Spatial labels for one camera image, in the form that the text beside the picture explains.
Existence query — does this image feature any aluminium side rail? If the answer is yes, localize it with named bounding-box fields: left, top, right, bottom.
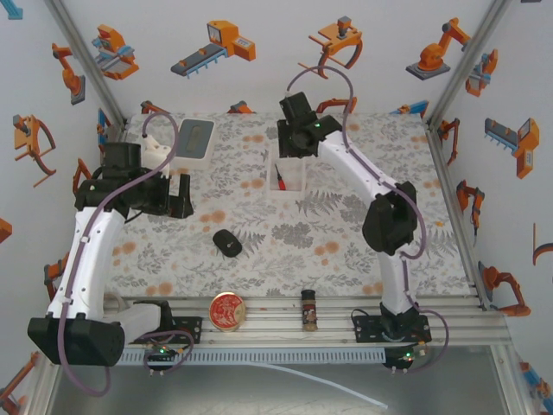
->
left=425, top=124, right=492, bottom=311

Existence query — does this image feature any aluminium frame rail bed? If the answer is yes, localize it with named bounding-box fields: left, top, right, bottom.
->
left=102, top=295, right=507, bottom=348

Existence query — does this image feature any floral table mat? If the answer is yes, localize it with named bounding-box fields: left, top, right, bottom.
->
left=105, top=112, right=473, bottom=300

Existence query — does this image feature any clear white plastic bin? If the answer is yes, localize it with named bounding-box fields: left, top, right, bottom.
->
left=266, top=148, right=308, bottom=201

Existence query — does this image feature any white digital scale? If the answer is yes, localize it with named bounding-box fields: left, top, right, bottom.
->
left=171, top=118, right=216, bottom=171

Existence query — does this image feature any grey slotted cable duct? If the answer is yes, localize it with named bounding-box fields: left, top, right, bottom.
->
left=119, top=347, right=386, bottom=365

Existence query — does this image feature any brown spice jar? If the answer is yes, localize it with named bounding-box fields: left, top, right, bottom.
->
left=300, top=289, right=321, bottom=333

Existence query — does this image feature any black computer mouse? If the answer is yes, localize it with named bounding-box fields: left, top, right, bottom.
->
left=212, top=228, right=244, bottom=259

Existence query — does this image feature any aluminium frame post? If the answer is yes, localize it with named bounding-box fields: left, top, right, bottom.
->
left=425, top=0, right=515, bottom=130
left=44, top=0, right=130, bottom=129
left=491, top=344, right=535, bottom=415
left=0, top=357, right=60, bottom=415

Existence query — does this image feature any thin white tube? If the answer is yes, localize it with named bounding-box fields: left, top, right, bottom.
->
left=239, top=361, right=390, bottom=411

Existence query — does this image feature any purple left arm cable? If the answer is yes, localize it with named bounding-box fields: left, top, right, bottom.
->
left=58, top=111, right=195, bottom=398

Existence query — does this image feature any black circuit board with LED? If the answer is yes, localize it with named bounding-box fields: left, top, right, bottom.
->
left=381, top=344, right=428, bottom=374
left=143, top=342, right=181, bottom=376

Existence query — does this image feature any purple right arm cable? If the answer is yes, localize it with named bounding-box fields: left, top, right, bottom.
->
left=286, top=65, right=451, bottom=375

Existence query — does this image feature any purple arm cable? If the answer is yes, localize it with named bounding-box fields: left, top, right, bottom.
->
left=286, top=65, right=451, bottom=375
left=58, top=111, right=195, bottom=398

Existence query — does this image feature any round red gold tin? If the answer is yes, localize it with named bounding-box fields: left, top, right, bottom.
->
left=208, top=291, right=247, bottom=334

